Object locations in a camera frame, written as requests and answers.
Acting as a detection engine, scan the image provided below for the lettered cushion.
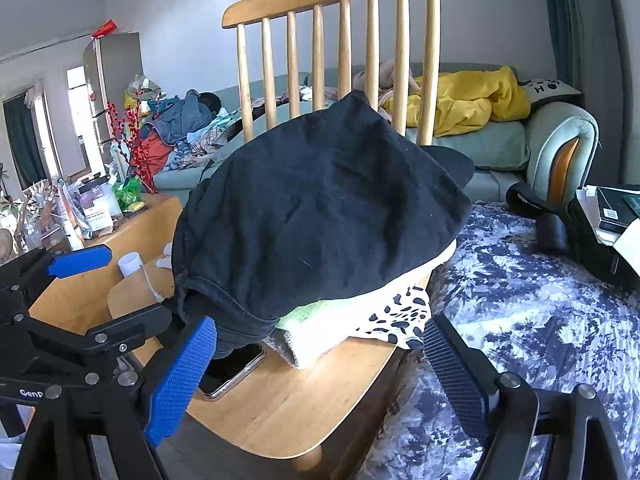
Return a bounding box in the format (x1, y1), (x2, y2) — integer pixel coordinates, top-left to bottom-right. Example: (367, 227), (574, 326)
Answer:
(520, 78), (583, 109)

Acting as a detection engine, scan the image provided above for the teal curtain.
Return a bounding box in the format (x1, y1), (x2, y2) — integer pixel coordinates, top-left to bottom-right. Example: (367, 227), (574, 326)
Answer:
(540, 0), (633, 111)

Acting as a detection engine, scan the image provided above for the red berry branch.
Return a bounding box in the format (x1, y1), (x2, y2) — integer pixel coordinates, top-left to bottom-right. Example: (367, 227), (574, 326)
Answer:
(106, 91), (160, 195)

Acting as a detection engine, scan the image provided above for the clear storage jar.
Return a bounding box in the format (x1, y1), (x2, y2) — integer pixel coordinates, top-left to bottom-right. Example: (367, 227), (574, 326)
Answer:
(77, 177), (123, 233)

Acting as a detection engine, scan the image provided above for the black-spotted white cloth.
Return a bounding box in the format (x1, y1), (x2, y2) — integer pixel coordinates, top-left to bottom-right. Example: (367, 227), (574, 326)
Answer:
(352, 282), (432, 352)

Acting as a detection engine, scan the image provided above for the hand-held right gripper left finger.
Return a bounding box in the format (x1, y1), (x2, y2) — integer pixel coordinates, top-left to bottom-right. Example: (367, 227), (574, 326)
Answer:
(12, 316), (218, 480)

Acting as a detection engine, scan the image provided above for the pile of clothes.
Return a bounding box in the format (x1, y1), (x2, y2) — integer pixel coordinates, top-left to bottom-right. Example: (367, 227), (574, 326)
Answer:
(140, 89), (326, 171)

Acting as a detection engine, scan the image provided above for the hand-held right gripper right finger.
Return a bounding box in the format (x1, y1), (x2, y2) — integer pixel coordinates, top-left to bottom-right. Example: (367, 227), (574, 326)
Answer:
(422, 314), (630, 480)

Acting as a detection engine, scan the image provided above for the wooden table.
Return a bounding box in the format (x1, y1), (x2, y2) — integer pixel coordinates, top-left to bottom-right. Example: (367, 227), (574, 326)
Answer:
(27, 194), (183, 333)

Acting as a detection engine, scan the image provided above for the green plastic bag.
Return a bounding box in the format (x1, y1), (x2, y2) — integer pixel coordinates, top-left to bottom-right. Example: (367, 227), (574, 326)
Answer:
(112, 176), (143, 211)

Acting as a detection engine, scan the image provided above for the silver refrigerator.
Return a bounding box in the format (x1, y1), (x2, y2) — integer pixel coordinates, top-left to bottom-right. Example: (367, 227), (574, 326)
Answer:
(82, 31), (145, 181)

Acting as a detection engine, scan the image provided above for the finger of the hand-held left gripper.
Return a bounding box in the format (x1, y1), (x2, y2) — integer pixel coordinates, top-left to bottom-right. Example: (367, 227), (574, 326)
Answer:
(75, 304), (174, 361)
(0, 244), (114, 292)

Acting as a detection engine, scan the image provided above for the smartphone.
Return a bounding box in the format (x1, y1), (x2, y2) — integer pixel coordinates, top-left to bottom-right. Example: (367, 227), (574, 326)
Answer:
(195, 342), (267, 402)

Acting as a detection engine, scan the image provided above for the black folded cloth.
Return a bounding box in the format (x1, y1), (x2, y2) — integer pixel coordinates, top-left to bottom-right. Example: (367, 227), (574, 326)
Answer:
(422, 144), (476, 191)

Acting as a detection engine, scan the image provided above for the black box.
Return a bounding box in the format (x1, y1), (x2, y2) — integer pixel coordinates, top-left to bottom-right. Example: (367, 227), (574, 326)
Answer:
(595, 186), (640, 233)

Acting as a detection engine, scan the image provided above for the colourful plastic bag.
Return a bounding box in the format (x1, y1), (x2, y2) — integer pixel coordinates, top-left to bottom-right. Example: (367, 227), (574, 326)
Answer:
(125, 74), (161, 111)

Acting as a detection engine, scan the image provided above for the black bag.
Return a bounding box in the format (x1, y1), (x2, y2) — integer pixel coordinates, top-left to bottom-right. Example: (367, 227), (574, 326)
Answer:
(506, 182), (640, 291)

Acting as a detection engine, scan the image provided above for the blue tie-dye bed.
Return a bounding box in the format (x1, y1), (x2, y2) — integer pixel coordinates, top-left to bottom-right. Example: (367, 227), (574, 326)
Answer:
(352, 200), (640, 480)

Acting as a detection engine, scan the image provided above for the beige plush toy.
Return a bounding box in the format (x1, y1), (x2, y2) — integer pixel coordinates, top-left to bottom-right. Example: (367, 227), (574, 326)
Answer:
(352, 60), (421, 98)

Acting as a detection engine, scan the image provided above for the wooden slat-back chair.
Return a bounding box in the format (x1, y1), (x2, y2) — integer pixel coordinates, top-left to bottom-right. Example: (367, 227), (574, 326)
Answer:
(107, 0), (458, 473)

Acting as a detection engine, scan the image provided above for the white paper sheet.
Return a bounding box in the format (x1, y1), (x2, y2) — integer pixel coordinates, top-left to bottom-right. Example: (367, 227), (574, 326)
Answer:
(612, 230), (640, 278)

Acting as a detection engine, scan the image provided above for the dark doorway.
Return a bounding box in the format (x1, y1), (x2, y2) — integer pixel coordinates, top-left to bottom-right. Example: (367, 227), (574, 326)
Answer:
(2, 95), (51, 191)

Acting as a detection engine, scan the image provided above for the yellow blanket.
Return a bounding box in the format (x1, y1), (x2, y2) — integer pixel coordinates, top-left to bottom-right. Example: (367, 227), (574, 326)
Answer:
(382, 66), (532, 137)

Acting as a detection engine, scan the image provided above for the white cord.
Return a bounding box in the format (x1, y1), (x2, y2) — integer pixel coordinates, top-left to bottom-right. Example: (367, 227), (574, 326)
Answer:
(142, 265), (166, 303)

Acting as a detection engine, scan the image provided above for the green towel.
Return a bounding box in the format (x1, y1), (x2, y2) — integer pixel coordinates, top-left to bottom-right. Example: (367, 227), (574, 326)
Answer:
(275, 300), (361, 331)

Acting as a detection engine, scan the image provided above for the white towel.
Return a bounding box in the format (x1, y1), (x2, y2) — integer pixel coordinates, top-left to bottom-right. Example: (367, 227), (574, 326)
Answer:
(262, 240), (458, 372)

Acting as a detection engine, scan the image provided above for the dried plant arrangement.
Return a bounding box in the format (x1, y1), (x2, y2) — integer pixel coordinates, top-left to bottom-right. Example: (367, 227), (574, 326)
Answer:
(0, 180), (61, 256)

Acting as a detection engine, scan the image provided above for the black garment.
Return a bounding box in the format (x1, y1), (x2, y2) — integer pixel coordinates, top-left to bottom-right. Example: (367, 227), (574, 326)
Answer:
(171, 90), (473, 361)

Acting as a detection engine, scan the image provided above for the white cup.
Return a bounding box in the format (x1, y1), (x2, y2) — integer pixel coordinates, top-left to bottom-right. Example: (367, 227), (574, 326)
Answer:
(118, 252), (143, 278)

